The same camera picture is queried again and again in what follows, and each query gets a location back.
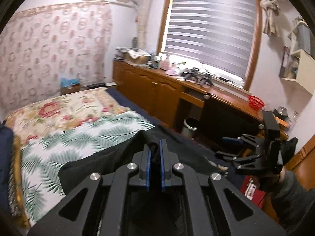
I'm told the person's right forearm grey sleeve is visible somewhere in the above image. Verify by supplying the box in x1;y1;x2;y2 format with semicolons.
271;167;314;235

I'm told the pink bottle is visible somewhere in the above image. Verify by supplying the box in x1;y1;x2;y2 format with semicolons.
159;54;171;71

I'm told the red plastic basket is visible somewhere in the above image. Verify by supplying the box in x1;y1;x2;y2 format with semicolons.
248;95;265;111

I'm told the spare black gripper on cabinet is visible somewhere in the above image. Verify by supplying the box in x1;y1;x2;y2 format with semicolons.
181;67;214;87

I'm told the pink circle pattern curtain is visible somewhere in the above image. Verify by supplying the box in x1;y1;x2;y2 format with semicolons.
1;2;113;113

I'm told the navy blue mattress blanket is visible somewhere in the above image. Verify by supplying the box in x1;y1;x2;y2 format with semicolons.
105;87;163;126

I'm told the palm leaf bed sheet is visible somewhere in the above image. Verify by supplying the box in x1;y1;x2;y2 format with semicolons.
21;111;155;226

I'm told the floral quilt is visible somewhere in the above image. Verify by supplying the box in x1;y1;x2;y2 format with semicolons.
5;87;130;145

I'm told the grey zebra window blind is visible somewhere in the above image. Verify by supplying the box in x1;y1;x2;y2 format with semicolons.
161;0;256;79

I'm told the blue cloth on box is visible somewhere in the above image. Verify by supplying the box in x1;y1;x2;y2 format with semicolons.
60;78;80;88

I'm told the cardboard box on cabinet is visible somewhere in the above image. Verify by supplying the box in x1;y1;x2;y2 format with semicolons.
124;49;151;65

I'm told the white waste bin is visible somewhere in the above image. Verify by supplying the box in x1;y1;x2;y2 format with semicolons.
182;118;199;139

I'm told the mustard folded garment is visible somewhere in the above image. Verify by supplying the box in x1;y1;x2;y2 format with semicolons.
8;136;31;229

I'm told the white wall shelf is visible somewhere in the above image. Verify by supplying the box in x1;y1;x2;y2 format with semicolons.
279;20;315;95

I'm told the red bag on floor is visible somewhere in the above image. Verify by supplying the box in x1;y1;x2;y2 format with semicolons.
240;176;266;209

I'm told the black Superman t-shirt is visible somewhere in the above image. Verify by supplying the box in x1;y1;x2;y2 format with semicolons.
58;125;225;194

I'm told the wooden sideboard cabinet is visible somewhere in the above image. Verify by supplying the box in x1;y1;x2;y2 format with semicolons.
112;60;290;141

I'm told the navy folded garment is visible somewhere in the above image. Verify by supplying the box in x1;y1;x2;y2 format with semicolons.
0;124;14;214

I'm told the tied beige curtain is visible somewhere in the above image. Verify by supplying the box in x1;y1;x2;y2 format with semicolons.
260;0;280;37

